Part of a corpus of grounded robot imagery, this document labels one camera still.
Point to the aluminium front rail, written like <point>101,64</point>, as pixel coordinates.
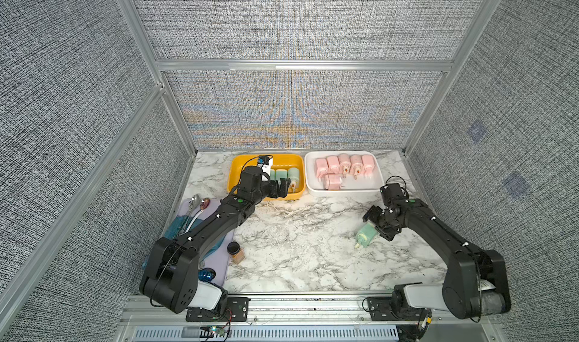
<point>301,316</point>

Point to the silver metal spoon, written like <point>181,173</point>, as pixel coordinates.
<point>188,207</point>

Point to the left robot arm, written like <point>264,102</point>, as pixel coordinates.
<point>171,278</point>

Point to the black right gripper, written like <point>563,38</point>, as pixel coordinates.
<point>371,215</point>

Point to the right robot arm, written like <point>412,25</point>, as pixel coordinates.
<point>476,281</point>

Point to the lilac plastic tray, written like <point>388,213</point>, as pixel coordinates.
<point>217,258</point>

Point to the white plastic storage box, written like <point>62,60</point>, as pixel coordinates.
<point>350,186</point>

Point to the yellow plastic storage box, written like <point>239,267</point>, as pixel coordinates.
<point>280,161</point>

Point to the small brown jar black lid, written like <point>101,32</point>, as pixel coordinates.
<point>236,253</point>

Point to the teal cloth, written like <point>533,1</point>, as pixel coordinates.
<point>184,252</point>

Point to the pink pencil sharpener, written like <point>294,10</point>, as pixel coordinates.
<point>368,162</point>

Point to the red spoon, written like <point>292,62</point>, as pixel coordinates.
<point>205,203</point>

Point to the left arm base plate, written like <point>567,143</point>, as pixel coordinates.
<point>228,309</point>

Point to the blue round object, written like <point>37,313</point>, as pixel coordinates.
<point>207,275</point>

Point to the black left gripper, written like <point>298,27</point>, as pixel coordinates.
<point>283,188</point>

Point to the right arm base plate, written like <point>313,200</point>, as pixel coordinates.
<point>393,309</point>

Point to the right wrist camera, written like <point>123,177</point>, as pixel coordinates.
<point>392,193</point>

